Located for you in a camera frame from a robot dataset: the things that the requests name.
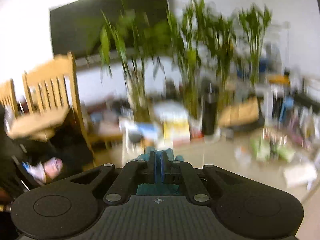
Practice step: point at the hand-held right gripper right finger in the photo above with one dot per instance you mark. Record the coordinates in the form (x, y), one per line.
(163, 167)

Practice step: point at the bamboo plant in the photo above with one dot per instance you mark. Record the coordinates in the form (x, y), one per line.
(255, 42)

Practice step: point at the pink printed bag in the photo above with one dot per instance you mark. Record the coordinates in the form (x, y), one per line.
(47, 167)

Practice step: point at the yellow medicine box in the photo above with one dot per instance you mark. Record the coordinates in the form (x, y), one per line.
(176, 127)

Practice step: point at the black cloth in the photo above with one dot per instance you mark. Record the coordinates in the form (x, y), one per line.
(62, 145)

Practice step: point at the black television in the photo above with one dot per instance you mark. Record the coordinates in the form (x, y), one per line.
(82, 22)

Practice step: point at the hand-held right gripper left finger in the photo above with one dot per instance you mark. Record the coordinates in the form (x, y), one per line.
(153, 167)

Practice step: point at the white flat box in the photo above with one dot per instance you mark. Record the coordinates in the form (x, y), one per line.
(300, 173)

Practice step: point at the white plastic bag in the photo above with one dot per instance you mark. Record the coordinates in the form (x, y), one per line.
(168, 110)

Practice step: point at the teal bath pouf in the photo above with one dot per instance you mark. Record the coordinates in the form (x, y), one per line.
(157, 189)

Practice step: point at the black thermos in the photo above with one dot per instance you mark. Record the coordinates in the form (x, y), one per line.
(210, 110)

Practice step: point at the wooden chair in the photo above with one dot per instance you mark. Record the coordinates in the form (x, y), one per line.
(10, 92)
(71, 85)

